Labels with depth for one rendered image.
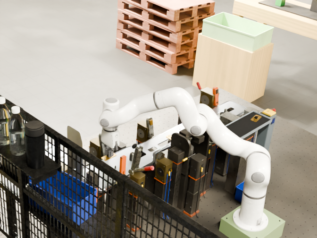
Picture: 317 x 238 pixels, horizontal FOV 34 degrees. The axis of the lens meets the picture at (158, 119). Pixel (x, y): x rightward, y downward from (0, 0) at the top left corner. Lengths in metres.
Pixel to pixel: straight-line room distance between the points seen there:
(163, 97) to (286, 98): 3.77
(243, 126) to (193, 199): 0.51
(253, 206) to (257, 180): 0.22
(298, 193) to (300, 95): 3.08
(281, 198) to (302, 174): 0.33
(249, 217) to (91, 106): 3.02
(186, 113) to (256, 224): 0.75
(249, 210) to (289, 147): 1.11
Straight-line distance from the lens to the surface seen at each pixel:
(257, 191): 2.69
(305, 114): 5.89
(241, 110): 3.50
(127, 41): 6.81
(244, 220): 2.82
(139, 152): 2.56
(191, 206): 2.93
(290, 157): 3.67
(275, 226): 2.87
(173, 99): 2.48
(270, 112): 3.18
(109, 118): 2.52
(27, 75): 6.15
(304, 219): 3.15
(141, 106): 2.53
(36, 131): 1.94
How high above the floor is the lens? 2.60
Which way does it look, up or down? 29 degrees down
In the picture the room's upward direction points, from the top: 5 degrees clockwise
